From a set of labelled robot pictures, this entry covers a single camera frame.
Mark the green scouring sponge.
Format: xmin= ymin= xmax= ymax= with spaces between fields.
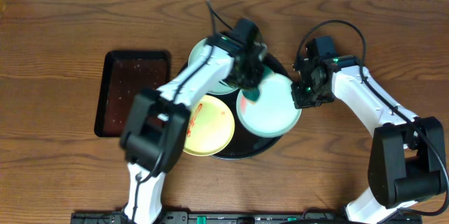
xmin=241 ymin=65 xmax=274 ymax=103

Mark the light blue plate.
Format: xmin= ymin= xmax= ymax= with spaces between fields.
xmin=187 ymin=39 xmax=237 ymax=95
xmin=236 ymin=73 xmax=302 ymax=138

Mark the yellow plate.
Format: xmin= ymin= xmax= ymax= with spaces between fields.
xmin=183 ymin=95 xmax=235 ymax=157

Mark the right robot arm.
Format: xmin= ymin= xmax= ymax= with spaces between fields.
xmin=292 ymin=54 xmax=448 ymax=223

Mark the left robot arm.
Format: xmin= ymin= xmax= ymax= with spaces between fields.
xmin=120 ymin=33 xmax=267 ymax=223

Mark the round black serving tray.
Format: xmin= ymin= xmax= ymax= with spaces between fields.
xmin=207 ymin=55 xmax=292 ymax=159

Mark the rectangular black water tray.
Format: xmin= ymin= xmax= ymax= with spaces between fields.
xmin=94 ymin=50 xmax=170 ymax=138

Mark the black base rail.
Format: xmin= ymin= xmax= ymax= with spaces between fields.
xmin=70 ymin=211 xmax=349 ymax=224

